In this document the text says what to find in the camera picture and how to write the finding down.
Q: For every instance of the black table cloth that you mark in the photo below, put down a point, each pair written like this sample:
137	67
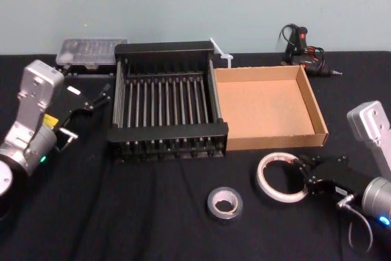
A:
137	218

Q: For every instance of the white tape roll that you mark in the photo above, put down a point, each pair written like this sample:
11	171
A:
262	181

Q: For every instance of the clear plastic case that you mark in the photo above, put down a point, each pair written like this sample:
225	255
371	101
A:
91	50

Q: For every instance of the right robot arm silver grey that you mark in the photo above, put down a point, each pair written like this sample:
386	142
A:
374	193

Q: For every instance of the plain pale wall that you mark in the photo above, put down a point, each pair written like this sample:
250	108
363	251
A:
183	4

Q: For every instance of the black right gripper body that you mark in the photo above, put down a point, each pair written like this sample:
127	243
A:
339	178

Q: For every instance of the black rack with steel bars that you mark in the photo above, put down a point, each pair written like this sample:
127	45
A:
165	135

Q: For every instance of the silver tape roll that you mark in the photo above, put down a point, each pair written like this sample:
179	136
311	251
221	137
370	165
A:
214	206

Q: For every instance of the shallow brown cardboard tray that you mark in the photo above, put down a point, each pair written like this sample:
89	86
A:
259	102

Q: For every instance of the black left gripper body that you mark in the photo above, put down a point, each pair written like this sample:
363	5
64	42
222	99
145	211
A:
71	102

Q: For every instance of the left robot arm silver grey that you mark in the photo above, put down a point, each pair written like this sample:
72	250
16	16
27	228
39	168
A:
30	138

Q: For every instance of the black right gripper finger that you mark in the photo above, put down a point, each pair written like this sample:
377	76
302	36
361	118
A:
311	181
317	160

